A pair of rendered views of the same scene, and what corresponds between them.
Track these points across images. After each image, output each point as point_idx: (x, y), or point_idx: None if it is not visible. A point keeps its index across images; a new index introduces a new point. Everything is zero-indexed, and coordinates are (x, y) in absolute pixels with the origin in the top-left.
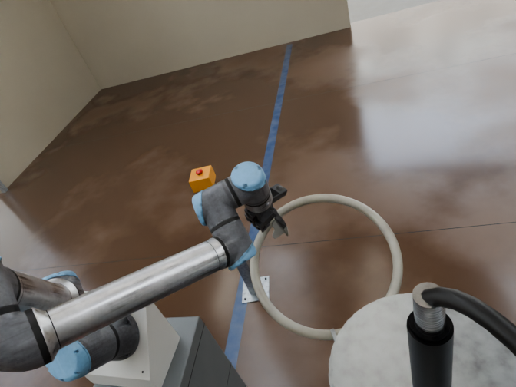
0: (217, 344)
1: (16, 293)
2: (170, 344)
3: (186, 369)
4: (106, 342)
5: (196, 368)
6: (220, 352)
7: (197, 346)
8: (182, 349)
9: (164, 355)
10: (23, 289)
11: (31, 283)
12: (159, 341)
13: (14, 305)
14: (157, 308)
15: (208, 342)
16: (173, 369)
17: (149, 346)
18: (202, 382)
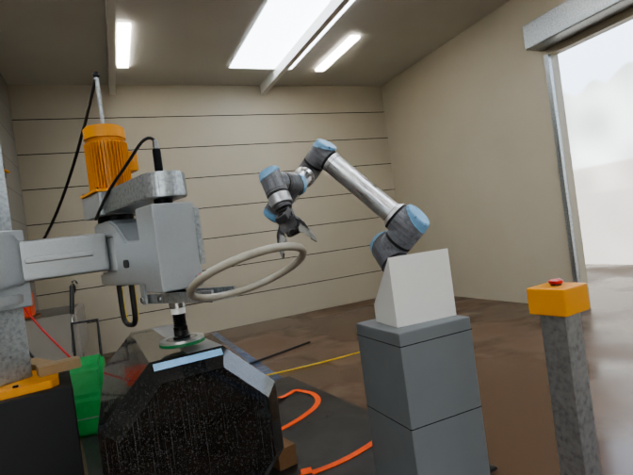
0: (404, 386)
1: (320, 164)
2: (390, 316)
3: (371, 329)
4: (380, 255)
5: (378, 346)
6: (403, 397)
7: (385, 341)
8: (386, 327)
9: (384, 312)
10: (327, 167)
11: (336, 171)
12: (384, 299)
13: (307, 162)
14: (391, 281)
15: (396, 363)
16: (380, 324)
17: (379, 288)
18: (378, 362)
